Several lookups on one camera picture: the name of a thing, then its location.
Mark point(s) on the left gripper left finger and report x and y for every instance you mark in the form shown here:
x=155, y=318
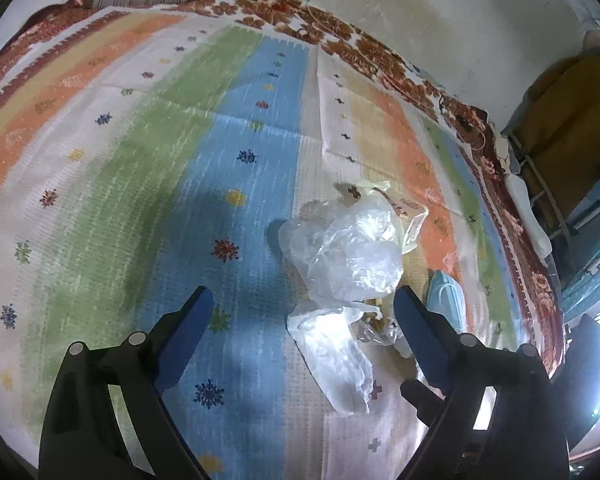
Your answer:
x=81, y=438

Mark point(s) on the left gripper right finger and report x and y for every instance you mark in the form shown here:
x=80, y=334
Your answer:
x=489, y=413

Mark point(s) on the light blue face mask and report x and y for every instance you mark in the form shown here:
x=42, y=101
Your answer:
x=445, y=296

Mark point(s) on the yellowish clear plastic wrapper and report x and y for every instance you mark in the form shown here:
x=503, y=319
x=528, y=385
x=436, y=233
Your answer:
x=410, y=215

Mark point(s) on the clear plastic bag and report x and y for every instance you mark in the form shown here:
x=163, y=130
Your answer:
x=346, y=256

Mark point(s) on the colourful striped bed mat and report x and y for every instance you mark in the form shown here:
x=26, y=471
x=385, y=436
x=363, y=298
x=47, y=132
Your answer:
x=189, y=199

